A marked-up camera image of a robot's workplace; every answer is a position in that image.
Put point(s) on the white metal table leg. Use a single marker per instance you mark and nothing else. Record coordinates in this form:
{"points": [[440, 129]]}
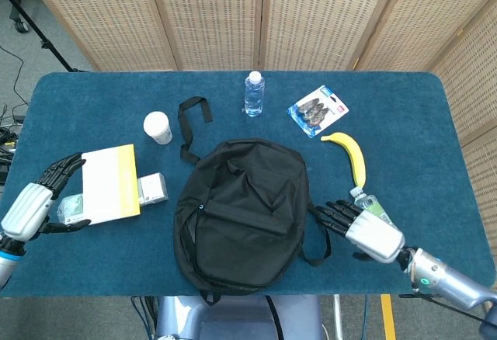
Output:
{"points": [[338, 316]]}

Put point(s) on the black tripod stand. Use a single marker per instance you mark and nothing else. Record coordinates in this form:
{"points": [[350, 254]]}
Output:
{"points": [[42, 39]]}

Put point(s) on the black fabric backpack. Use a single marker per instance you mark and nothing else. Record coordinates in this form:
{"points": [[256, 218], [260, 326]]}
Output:
{"points": [[240, 208]]}

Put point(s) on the clear water bottle white cap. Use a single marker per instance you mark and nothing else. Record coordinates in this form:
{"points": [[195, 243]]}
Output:
{"points": [[254, 97]]}

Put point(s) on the long white cardboard box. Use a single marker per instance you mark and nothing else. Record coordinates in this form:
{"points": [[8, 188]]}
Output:
{"points": [[153, 189]]}

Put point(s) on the blue table cover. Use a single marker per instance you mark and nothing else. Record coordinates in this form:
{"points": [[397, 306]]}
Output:
{"points": [[116, 262]]}

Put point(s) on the white paper cup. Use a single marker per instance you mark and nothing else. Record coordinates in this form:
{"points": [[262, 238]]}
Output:
{"points": [[157, 128]]}

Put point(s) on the yellow banana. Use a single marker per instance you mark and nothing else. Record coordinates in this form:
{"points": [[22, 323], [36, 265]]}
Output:
{"points": [[355, 153]]}

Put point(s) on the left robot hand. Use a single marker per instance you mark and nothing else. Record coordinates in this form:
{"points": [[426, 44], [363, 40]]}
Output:
{"points": [[27, 212]]}

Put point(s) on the black office chair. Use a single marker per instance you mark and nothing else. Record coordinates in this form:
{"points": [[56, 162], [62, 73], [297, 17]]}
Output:
{"points": [[15, 6]]}

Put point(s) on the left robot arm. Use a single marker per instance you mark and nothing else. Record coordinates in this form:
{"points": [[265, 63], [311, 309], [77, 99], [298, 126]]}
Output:
{"points": [[7, 262]]}

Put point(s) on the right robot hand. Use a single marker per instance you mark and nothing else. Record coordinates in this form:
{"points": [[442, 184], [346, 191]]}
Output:
{"points": [[374, 237]]}

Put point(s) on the blue-grey robot torso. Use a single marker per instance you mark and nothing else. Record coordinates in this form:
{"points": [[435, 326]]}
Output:
{"points": [[233, 320]]}

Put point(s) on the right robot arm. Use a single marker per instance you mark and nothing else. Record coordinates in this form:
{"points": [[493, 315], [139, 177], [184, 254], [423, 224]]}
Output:
{"points": [[446, 278]]}

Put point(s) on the white and yellow book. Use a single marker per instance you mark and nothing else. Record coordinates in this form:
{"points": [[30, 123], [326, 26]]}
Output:
{"points": [[108, 184]]}

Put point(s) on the plastic bottle green label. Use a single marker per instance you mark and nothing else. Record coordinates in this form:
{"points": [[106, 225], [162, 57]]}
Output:
{"points": [[369, 202]]}

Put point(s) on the blue blister pack card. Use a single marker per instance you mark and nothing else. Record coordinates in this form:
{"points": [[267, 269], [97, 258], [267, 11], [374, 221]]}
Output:
{"points": [[316, 111]]}

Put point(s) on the wicker folding screen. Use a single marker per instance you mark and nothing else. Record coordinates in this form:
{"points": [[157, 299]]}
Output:
{"points": [[213, 14]]}

